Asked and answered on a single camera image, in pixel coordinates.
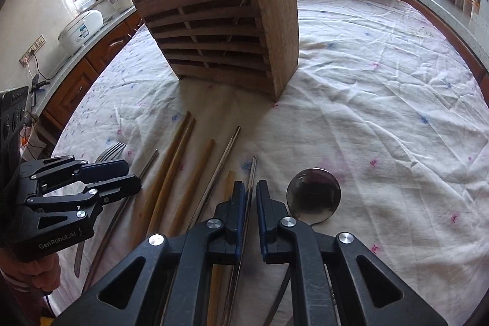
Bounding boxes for person's left forearm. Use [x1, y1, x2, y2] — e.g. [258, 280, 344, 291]
[0, 273, 48, 326]

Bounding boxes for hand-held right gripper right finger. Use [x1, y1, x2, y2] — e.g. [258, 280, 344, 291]
[256, 180, 449, 326]

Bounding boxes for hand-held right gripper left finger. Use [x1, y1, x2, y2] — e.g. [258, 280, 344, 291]
[51, 180, 247, 326]

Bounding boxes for wall power outlet strip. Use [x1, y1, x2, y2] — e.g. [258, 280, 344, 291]
[19, 37, 46, 67]

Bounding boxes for person's left hand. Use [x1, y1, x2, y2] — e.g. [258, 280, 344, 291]
[0, 250, 61, 292]

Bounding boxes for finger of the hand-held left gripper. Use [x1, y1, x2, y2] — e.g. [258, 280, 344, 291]
[19, 154, 131, 194]
[24, 174, 143, 233]

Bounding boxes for dark wooden chopstick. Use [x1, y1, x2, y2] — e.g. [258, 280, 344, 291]
[130, 111, 192, 250]
[167, 139, 215, 238]
[146, 118, 197, 237]

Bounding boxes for small white pot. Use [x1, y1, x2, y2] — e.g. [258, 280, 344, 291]
[106, 0, 135, 15]

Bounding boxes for white rice cooker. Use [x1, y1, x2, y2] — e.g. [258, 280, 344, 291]
[57, 10, 105, 53]

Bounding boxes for wooden utensil holder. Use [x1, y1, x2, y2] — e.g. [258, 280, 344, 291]
[130, 0, 300, 101]

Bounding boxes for metal spoon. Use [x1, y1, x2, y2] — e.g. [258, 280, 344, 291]
[265, 167, 342, 326]

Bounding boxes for seasoning jar row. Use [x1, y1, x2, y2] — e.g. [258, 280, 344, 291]
[443, 0, 482, 19]

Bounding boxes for wooden base cabinets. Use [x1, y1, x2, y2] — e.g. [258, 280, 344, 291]
[36, 0, 489, 147]

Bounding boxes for metal fork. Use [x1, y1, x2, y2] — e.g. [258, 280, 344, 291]
[74, 142, 127, 278]

